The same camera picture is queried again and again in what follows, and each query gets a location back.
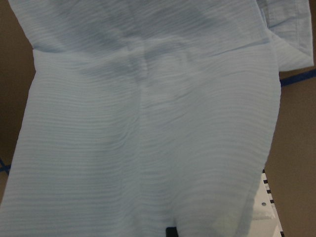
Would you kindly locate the light blue button-up shirt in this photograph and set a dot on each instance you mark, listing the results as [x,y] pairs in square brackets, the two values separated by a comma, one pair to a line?
[149,114]

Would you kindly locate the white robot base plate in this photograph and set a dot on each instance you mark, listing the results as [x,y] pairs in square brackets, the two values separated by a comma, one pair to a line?
[265,220]

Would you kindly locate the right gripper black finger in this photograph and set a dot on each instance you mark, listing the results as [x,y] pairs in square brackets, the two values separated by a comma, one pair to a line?
[171,232]

